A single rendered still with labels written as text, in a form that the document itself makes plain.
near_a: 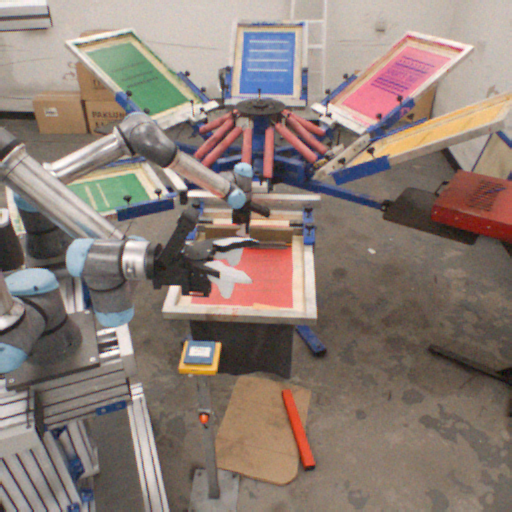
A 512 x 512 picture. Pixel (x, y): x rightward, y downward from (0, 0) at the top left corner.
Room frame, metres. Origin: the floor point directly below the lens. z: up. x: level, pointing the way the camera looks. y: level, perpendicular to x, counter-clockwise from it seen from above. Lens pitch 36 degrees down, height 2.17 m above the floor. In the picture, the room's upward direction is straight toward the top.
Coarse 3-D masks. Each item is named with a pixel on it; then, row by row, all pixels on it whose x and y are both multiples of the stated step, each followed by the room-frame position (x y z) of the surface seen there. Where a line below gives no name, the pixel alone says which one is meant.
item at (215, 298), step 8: (216, 224) 1.96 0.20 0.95; (224, 224) 1.96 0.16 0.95; (232, 224) 1.96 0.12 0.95; (248, 248) 1.75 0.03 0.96; (216, 296) 1.41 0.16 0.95; (232, 296) 1.41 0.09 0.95; (240, 296) 1.41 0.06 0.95; (208, 304) 1.36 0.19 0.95; (216, 304) 1.36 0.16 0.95; (224, 304) 1.36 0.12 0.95; (232, 304) 1.36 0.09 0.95; (240, 304) 1.36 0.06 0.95
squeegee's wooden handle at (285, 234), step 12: (204, 228) 1.77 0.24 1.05; (216, 228) 1.77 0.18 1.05; (228, 228) 1.77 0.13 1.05; (240, 228) 1.77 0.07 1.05; (252, 228) 1.77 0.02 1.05; (264, 228) 1.76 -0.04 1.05; (276, 228) 1.76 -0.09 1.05; (288, 228) 1.76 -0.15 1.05; (264, 240) 1.76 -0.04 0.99; (276, 240) 1.75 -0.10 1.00; (288, 240) 1.75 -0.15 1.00
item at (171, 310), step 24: (216, 216) 2.02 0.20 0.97; (288, 216) 2.00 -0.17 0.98; (192, 240) 1.76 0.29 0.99; (312, 264) 1.58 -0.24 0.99; (312, 288) 1.41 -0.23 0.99; (168, 312) 1.28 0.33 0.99; (192, 312) 1.27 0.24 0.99; (216, 312) 1.27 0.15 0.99; (240, 312) 1.27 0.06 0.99; (264, 312) 1.27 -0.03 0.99; (288, 312) 1.27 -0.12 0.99; (312, 312) 1.27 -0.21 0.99
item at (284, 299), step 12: (252, 252) 1.72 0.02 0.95; (264, 252) 1.72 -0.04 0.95; (276, 252) 1.72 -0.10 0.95; (288, 252) 1.72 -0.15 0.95; (288, 264) 1.62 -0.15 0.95; (288, 276) 1.54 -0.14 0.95; (288, 288) 1.46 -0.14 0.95; (252, 300) 1.38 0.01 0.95; (264, 300) 1.38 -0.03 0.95; (276, 300) 1.38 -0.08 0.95; (288, 300) 1.38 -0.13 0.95
